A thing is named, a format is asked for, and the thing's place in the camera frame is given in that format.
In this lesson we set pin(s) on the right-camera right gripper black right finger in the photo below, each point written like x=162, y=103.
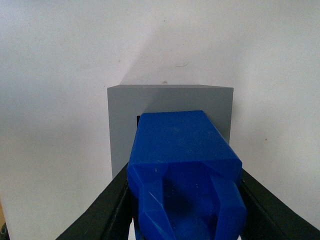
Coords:
x=268, y=218

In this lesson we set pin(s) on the gray square base block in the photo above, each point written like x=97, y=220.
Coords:
x=127, y=102

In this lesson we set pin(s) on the blue plastic insert part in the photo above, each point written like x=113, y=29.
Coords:
x=184, y=179

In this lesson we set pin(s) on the right-camera right gripper black left finger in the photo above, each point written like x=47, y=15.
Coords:
x=109, y=217

